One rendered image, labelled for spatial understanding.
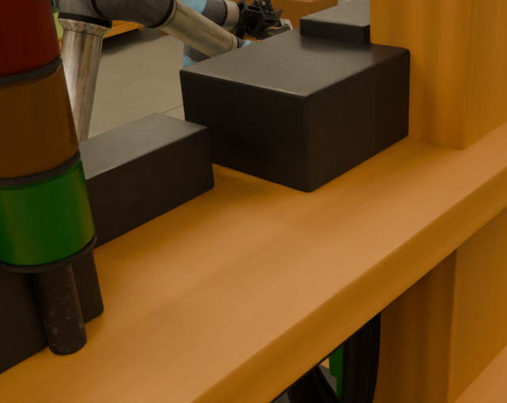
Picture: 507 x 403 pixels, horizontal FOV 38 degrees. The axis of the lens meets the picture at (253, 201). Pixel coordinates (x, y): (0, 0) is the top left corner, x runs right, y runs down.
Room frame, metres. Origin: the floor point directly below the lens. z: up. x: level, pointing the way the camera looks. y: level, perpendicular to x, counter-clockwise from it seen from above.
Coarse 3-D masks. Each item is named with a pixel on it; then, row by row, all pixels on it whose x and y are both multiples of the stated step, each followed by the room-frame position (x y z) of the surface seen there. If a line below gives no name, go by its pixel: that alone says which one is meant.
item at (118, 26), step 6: (54, 6) 6.91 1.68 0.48; (54, 12) 6.92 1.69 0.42; (54, 18) 6.57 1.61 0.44; (60, 24) 6.60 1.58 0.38; (114, 24) 6.99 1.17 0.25; (120, 24) 7.03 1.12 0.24; (126, 24) 7.03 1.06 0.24; (132, 24) 7.08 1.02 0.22; (138, 24) 7.14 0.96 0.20; (60, 30) 6.59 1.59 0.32; (114, 30) 6.92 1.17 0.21; (120, 30) 6.97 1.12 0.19; (126, 30) 7.02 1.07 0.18; (138, 30) 7.73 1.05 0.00; (162, 30) 7.46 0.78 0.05; (60, 36) 6.59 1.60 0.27; (108, 36) 6.86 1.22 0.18; (60, 42) 6.49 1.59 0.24; (60, 48) 6.46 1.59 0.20
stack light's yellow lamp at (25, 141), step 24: (0, 96) 0.29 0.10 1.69; (24, 96) 0.30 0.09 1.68; (48, 96) 0.30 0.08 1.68; (0, 120) 0.29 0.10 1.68; (24, 120) 0.30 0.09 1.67; (48, 120) 0.30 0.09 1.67; (72, 120) 0.32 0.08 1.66; (0, 144) 0.29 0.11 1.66; (24, 144) 0.30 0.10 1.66; (48, 144) 0.30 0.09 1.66; (72, 144) 0.31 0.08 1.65; (0, 168) 0.29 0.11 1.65; (24, 168) 0.29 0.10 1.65; (48, 168) 0.30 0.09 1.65
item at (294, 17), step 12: (228, 0) 7.14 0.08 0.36; (252, 0) 6.87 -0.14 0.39; (276, 0) 6.63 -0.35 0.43; (288, 0) 6.53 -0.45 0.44; (300, 0) 6.46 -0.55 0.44; (312, 0) 6.42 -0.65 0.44; (324, 0) 6.48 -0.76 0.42; (336, 0) 6.60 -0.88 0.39; (288, 12) 6.53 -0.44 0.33; (300, 12) 6.43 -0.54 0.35; (312, 12) 6.37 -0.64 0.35
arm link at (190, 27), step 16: (96, 0) 1.55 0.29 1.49; (112, 0) 1.53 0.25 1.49; (128, 0) 1.53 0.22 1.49; (144, 0) 1.54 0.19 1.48; (160, 0) 1.56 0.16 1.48; (176, 0) 1.63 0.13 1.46; (112, 16) 1.55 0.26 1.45; (128, 16) 1.55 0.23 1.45; (144, 16) 1.55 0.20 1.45; (160, 16) 1.56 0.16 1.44; (176, 16) 1.61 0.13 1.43; (192, 16) 1.65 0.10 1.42; (176, 32) 1.63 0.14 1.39; (192, 32) 1.65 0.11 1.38; (208, 32) 1.69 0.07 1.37; (224, 32) 1.74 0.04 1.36; (208, 48) 1.70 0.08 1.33; (224, 48) 1.73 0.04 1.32
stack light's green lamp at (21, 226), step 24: (72, 168) 0.31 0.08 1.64; (0, 192) 0.29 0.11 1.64; (24, 192) 0.29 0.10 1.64; (48, 192) 0.30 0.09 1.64; (72, 192) 0.31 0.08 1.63; (0, 216) 0.30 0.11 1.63; (24, 216) 0.29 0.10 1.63; (48, 216) 0.30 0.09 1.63; (72, 216) 0.30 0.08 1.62; (0, 240) 0.30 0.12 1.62; (24, 240) 0.29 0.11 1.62; (48, 240) 0.30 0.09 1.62; (72, 240) 0.30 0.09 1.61; (0, 264) 0.30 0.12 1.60; (24, 264) 0.29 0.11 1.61; (48, 264) 0.30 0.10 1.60
